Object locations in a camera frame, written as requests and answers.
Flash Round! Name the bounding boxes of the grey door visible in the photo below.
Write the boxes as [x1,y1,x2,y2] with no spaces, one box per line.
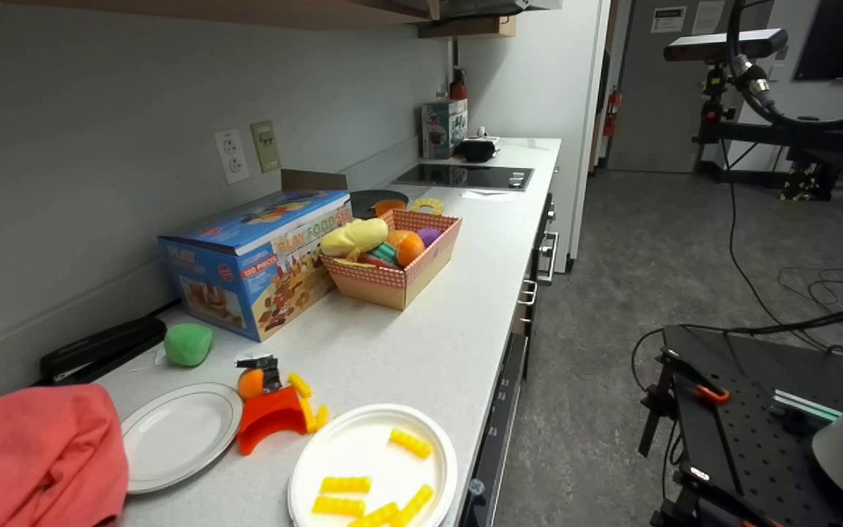
[605,0,739,178]

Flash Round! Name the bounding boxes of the white door sign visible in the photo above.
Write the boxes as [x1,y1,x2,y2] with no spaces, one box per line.
[689,0,728,35]
[648,4,690,39]

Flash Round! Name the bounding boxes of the large orange toy fruit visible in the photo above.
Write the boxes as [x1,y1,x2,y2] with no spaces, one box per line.
[383,228,427,269]

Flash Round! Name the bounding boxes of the wooden tray of toy food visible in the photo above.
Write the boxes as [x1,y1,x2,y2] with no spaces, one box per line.
[320,206,465,314]

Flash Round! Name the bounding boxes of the green toy vegetable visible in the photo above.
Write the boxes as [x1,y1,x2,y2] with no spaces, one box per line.
[367,240,403,269]

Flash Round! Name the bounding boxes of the yellow toy fruit slice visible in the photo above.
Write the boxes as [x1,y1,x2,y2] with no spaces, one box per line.
[409,194,452,221]

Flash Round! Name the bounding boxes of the yellow toy banana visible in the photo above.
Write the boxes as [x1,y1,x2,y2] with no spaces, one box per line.
[317,216,392,260]

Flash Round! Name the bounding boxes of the black pan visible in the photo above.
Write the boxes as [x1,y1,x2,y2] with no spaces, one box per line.
[349,188,414,221]

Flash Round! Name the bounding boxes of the black cooktop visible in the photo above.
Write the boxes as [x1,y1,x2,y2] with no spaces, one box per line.
[389,162,535,194]

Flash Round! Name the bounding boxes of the black pot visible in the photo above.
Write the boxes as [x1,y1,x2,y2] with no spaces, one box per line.
[452,137,500,165]

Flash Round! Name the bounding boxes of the blue toy food box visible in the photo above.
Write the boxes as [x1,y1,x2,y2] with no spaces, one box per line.
[155,188,354,345]

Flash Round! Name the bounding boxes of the red bottle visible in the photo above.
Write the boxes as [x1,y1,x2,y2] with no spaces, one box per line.
[444,65,472,106]

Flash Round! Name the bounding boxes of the white paper plate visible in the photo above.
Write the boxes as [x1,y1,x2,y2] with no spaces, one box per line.
[285,402,463,527]
[118,382,247,497]

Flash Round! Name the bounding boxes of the white refrigerator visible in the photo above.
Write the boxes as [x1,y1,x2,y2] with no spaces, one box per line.
[456,0,614,279]

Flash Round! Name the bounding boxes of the orange and black toy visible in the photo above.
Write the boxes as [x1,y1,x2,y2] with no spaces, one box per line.
[234,351,285,402]

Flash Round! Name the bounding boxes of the red toy fries carton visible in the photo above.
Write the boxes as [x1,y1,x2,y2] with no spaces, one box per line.
[234,384,314,461]

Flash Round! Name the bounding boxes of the wooden trim board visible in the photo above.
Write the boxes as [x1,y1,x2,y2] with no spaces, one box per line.
[414,13,522,42]

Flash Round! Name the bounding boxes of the red fire extinguisher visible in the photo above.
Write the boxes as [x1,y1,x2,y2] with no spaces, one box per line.
[604,87,629,146]

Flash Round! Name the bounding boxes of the green round sponge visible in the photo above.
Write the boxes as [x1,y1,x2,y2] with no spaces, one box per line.
[160,320,218,371]

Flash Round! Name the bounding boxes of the black flat device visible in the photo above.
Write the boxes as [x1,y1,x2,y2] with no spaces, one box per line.
[35,314,171,386]

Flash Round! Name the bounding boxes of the black perforated table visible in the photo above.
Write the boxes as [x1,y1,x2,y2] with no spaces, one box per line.
[657,322,843,527]

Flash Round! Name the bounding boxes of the teal white stick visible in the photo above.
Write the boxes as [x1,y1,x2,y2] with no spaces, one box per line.
[769,386,843,424]

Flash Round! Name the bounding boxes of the coral red cloth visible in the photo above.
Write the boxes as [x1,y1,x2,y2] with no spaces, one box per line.
[0,382,133,527]

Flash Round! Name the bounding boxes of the beige switch plate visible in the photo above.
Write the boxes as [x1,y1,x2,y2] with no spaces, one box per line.
[248,117,285,175]

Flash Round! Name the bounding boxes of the white wall outlet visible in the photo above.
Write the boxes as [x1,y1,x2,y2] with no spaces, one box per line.
[210,127,256,188]

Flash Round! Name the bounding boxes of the black clamp orange handle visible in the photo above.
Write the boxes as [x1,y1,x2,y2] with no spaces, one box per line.
[636,345,739,461]

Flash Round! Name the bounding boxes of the black stereo camera bar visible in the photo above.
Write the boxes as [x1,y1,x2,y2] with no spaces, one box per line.
[661,23,793,65]

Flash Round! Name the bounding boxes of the black floor cable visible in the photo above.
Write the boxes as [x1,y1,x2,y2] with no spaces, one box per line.
[629,291,843,396]

